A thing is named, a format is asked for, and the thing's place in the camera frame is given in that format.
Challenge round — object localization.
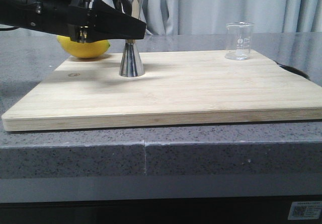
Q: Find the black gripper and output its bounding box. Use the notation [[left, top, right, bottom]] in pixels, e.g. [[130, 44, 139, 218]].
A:
[[1, 0, 146, 43]]

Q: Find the steel jigger measuring cup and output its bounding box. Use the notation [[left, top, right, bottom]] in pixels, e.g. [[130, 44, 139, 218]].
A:
[[113, 0, 145, 78]]

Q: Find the clear glass beaker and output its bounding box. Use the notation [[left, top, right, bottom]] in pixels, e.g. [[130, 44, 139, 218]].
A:
[[225, 22, 255, 60]]

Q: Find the yellow lemon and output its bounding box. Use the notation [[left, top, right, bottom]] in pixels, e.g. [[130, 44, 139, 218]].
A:
[[56, 35, 110, 59]]

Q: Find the grey curtain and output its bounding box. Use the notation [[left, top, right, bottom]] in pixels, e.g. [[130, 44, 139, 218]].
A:
[[103, 0, 321, 35]]

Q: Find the wooden cutting board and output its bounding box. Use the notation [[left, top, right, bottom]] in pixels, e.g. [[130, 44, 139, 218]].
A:
[[2, 50, 321, 131]]

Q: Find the white QR code sticker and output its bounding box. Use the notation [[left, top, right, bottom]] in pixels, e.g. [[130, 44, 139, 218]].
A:
[[288, 201, 321, 220]]

